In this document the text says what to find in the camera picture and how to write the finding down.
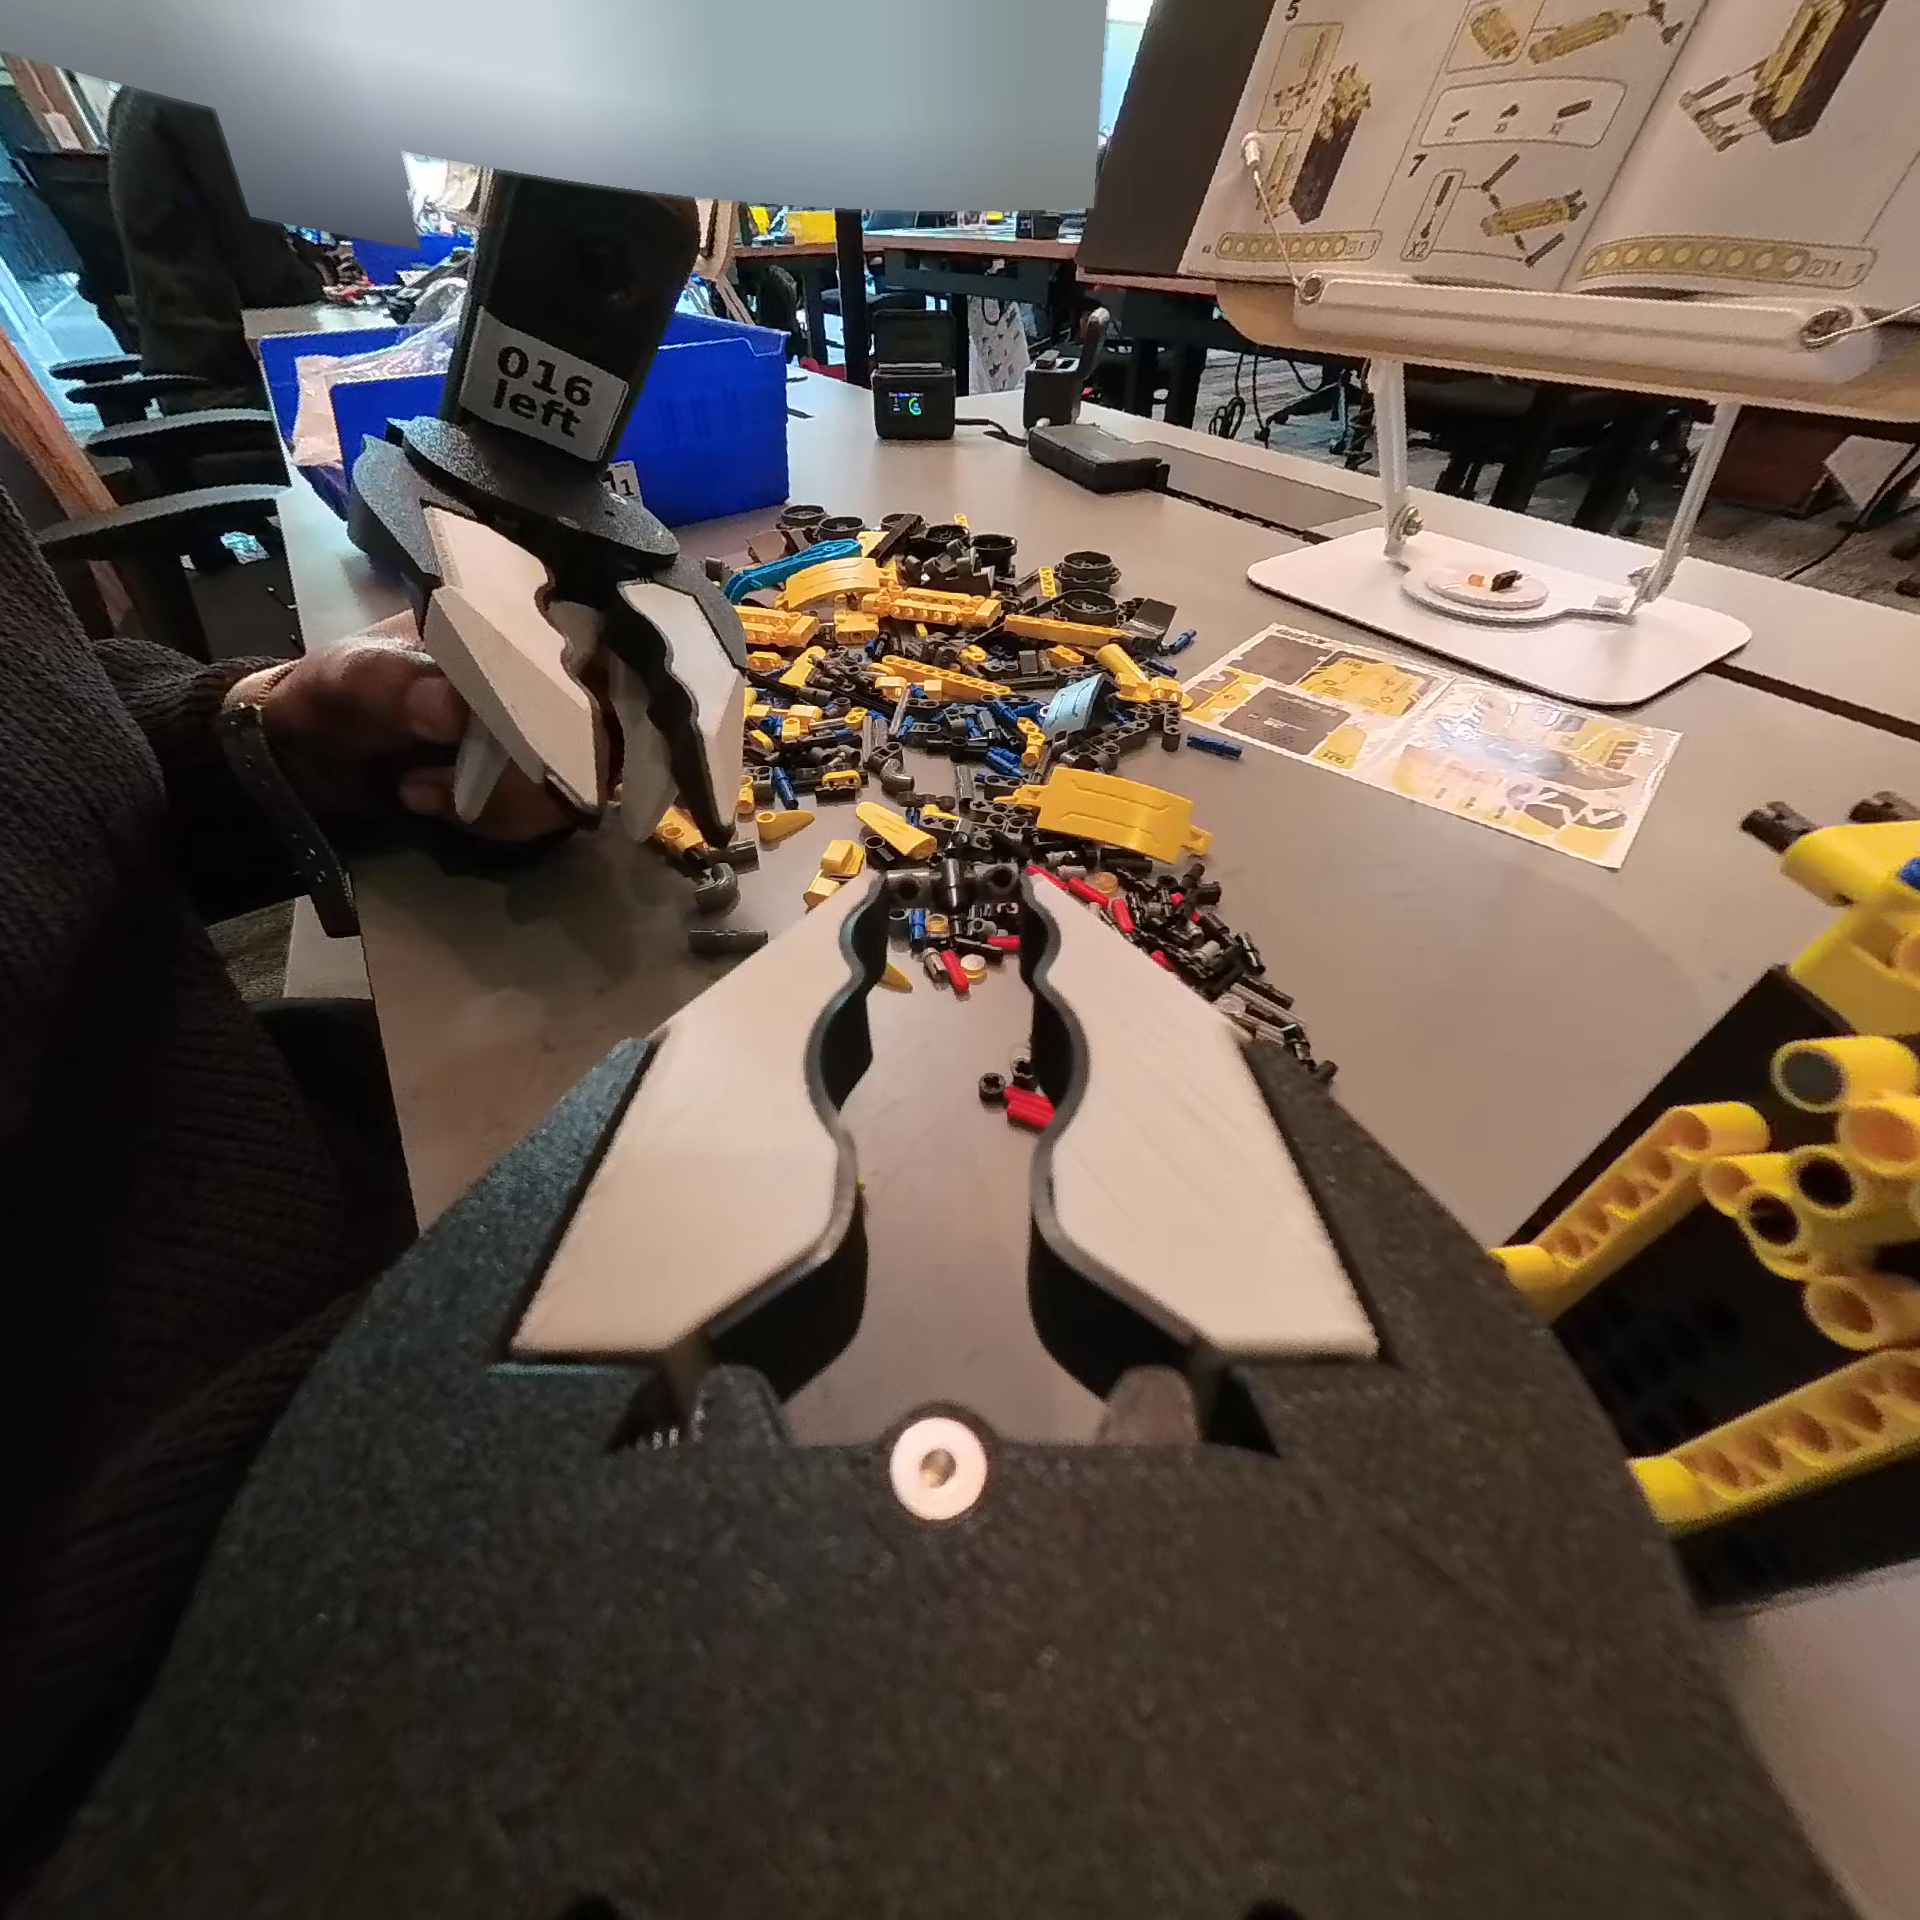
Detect yellow black sticker sheet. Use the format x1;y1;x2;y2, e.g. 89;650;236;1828
1182;621;1683;869

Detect person's left forearm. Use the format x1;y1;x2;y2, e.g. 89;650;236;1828
0;488;361;962

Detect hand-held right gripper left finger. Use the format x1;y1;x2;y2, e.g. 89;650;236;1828
509;870;905;1408

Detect pile of toy building pieces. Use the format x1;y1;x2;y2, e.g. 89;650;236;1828
645;507;1343;1130

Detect white book stand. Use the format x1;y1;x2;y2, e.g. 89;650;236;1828
1215;270;1920;712

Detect black power adapter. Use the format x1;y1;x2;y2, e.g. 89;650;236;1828
1027;424;1172;497

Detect person's left hand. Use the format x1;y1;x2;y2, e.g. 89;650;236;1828
276;634;576;853

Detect black office chair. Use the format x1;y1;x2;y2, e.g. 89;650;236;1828
32;353;296;662

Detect large blue plastic bin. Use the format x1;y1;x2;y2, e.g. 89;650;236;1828
327;310;792;530

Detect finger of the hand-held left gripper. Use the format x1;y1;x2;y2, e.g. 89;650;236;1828
423;504;613;826
613;574;752;846

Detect yellow black toy model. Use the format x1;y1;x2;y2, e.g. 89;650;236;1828
1486;803;1920;1610

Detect small black screen device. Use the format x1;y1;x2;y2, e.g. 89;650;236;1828
871;310;960;444

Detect black jacket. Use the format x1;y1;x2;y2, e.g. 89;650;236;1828
104;88;328;410

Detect open instruction booklet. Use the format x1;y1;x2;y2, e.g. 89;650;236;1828
1177;0;1920;298

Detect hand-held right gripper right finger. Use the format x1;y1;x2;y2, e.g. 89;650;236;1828
1020;874;1383;1366

